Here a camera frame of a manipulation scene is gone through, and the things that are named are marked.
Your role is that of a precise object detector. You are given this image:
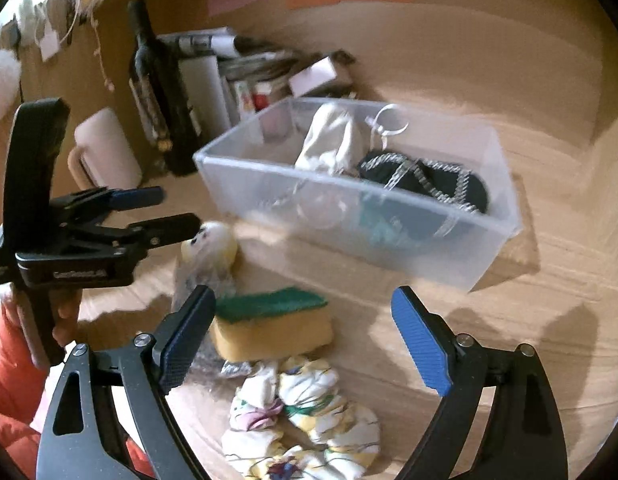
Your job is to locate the yellow green sponge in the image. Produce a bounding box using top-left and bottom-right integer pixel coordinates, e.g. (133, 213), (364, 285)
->
(210, 287), (335, 363)

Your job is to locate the teal cloth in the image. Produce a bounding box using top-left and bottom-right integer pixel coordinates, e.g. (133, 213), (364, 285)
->
(359, 200), (415, 250)

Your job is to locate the stack of books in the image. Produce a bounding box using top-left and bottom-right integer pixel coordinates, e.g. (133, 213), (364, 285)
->
(156, 30), (360, 128)

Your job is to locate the yellow plush toy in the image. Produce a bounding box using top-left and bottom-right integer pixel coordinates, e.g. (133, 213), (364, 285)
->
(171, 221), (240, 311)

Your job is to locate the white mug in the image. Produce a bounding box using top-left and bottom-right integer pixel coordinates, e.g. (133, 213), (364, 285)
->
(68, 107), (144, 193)

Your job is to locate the white pompom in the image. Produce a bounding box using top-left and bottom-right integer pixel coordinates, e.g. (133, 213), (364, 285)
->
(0, 50), (22, 126)

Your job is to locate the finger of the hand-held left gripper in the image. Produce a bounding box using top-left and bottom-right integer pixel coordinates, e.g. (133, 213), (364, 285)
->
(52, 186), (166, 223)
(64, 212), (202, 257)

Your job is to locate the clear plastic storage box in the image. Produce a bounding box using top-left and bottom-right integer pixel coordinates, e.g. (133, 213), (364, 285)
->
(193, 97), (524, 293)

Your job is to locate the dark wine bottle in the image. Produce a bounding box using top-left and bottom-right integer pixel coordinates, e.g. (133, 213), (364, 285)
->
(126, 0), (202, 177)

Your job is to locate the floral fabric scrunchie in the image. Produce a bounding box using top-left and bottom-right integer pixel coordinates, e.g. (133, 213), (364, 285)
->
(220, 355), (381, 480)

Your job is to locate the white cylinder container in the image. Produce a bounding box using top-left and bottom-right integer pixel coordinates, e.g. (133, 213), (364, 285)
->
(178, 55), (232, 131)

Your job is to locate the string of hanging tags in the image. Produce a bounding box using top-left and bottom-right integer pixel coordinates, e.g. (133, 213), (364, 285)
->
(0, 0), (117, 93)

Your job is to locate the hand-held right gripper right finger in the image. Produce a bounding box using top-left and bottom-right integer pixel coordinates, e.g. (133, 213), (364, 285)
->
(390, 285), (570, 480)

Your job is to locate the person's left hand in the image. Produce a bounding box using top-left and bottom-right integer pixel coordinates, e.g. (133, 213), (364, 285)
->
(0, 289), (85, 371)

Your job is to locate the small white box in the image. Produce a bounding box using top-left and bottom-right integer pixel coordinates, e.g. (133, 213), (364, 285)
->
(288, 55), (352, 97)

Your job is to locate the black beaded sandal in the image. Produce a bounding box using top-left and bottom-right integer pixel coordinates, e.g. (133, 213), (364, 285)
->
(358, 150), (490, 216)

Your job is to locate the silver ribbon loop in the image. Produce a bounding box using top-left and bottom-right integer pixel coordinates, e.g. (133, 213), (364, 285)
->
(364, 105), (410, 141)

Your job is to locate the white cloth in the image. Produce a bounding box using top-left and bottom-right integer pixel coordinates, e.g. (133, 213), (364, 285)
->
(294, 104), (370, 176)

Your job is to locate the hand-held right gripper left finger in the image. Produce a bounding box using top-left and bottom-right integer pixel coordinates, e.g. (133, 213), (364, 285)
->
(36, 285), (217, 480)

